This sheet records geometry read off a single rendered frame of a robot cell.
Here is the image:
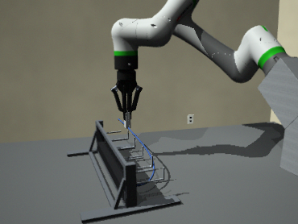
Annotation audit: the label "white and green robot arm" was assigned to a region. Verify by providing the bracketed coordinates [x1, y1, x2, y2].
[111, 0, 290, 83]

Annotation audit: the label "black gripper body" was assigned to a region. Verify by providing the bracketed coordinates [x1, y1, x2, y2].
[116, 71, 137, 93]

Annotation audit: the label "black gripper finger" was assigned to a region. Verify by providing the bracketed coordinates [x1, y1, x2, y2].
[127, 85, 143, 128]
[111, 85, 128, 129]

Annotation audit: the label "black patch panel rack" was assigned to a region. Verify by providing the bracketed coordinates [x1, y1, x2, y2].
[67, 120, 180, 223]

